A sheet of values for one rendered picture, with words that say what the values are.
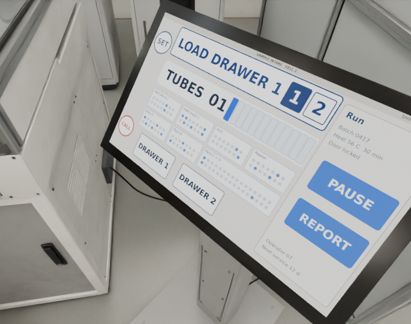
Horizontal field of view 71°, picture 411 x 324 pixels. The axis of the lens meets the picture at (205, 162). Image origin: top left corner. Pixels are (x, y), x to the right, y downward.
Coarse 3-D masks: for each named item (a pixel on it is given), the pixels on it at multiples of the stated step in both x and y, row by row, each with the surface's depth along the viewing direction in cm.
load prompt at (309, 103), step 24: (192, 48) 49; (216, 48) 46; (216, 72) 46; (240, 72) 44; (264, 72) 42; (264, 96) 42; (288, 96) 40; (312, 96) 39; (336, 96) 37; (312, 120) 39
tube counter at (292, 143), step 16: (224, 96) 45; (224, 112) 45; (240, 112) 44; (256, 112) 43; (240, 128) 44; (256, 128) 43; (272, 128) 42; (288, 128) 40; (272, 144) 41; (288, 144) 40; (304, 144) 39; (304, 160) 39
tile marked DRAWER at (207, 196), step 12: (180, 168) 49; (192, 168) 48; (180, 180) 49; (192, 180) 48; (204, 180) 47; (180, 192) 49; (192, 192) 48; (204, 192) 47; (216, 192) 46; (204, 204) 47; (216, 204) 46
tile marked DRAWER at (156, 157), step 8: (144, 136) 53; (136, 144) 54; (144, 144) 53; (152, 144) 52; (136, 152) 54; (144, 152) 53; (152, 152) 52; (160, 152) 51; (168, 152) 51; (144, 160) 53; (152, 160) 52; (160, 160) 51; (168, 160) 51; (152, 168) 52; (160, 168) 51; (168, 168) 50; (160, 176) 51
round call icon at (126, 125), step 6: (126, 114) 56; (120, 120) 56; (126, 120) 56; (132, 120) 55; (120, 126) 56; (126, 126) 56; (132, 126) 55; (120, 132) 56; (126, 132) 56; (126, 138) 56
